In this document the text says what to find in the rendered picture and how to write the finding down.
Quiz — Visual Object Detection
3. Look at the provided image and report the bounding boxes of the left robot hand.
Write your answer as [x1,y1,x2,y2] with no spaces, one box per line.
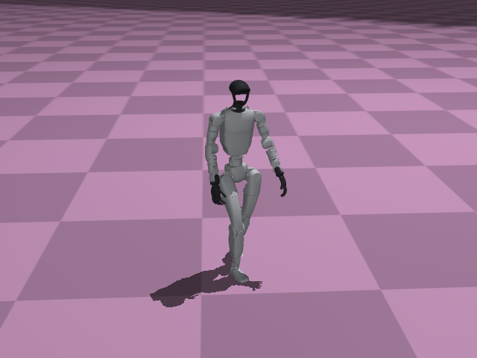
[274,167,287,197]

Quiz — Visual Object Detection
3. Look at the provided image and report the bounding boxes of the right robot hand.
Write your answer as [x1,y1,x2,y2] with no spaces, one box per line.
[210,175,226,205]

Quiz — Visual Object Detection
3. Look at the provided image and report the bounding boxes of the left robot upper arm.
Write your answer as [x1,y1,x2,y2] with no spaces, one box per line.
[252,110,273,149]

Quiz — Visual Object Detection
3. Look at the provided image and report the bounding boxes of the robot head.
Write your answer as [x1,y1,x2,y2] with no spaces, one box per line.
[228,80,250,113]

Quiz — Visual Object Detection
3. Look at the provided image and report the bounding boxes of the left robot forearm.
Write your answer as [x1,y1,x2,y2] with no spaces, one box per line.
[266,138,282,174]

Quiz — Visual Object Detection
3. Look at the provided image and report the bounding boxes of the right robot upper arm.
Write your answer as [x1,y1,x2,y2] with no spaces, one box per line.
[205,112,225,154]

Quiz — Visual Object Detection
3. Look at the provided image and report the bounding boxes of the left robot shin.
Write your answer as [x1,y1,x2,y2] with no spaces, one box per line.
[242,218,250,236]

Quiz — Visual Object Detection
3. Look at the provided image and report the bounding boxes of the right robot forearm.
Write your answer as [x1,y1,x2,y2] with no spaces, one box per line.
[205,144,220,182]

